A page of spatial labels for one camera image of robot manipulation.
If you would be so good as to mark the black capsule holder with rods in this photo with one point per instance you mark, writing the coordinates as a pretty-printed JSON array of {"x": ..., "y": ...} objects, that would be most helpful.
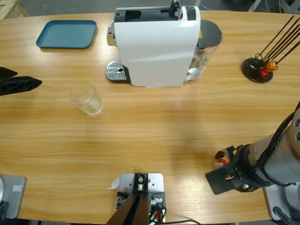
[{"x": 249, "y": 69}]

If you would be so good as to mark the arm grey base plate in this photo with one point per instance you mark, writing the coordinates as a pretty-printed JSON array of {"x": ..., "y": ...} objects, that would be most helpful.
[
  {"x": 283, "y": 204},
  {"x": 11, "y": 194}
]

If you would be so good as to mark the white paper tab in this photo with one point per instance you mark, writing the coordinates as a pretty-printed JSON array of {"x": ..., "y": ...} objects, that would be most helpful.
[{"x": 113, "y": 184}]

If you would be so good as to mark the clear glass cup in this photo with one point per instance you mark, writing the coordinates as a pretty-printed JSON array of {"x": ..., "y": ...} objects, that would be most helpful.
[{"x": 85, "y": 98}]

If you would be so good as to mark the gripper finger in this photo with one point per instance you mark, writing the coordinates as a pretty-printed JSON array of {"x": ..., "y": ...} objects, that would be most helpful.
[
  {"x": 7, "y": 72},
  {"x": 21, "y": 84}
]

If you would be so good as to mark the white mount block dark post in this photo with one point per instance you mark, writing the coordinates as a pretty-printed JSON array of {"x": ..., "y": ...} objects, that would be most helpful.
[{"x": 154, "y": 182}]

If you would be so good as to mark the red foil coffee capsule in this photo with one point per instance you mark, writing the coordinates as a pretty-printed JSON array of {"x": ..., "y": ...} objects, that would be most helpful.
[
  {"x": 221, "y": 162},
  {"x": 264, "y": 72}
]

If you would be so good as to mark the coffee machine drip tray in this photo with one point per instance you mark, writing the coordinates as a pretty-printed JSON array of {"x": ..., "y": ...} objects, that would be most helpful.
[{"x": 114, "y": 70}]

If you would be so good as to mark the white capsule coffee machine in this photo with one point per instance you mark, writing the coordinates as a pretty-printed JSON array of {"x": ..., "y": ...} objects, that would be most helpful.
[{"x": 152, "y": 51}]

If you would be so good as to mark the grey coffee machine lever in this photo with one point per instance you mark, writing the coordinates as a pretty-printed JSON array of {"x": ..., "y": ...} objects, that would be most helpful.
[{"x": 174, "y": 8}]

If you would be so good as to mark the orange foil coffee capsule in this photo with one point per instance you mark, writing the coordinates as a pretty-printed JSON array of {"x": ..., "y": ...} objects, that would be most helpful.
[{"x": 272, "y": 65}]

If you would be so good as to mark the teal plastic tray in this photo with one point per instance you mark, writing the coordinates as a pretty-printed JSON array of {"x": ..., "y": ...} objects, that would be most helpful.
[{"x": 66, "y": 34}]

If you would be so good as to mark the grey metal frame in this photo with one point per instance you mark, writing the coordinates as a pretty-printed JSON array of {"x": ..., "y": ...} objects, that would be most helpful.
[{"x": 257, "y": 4}]

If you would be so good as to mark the clear water tank black lid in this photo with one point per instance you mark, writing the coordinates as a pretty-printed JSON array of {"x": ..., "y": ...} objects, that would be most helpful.
[{"x": 209, "y": 30}]

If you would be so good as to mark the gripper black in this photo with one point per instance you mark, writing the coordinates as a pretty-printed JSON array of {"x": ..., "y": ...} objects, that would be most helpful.
[{"x": 243, "y": 168}]

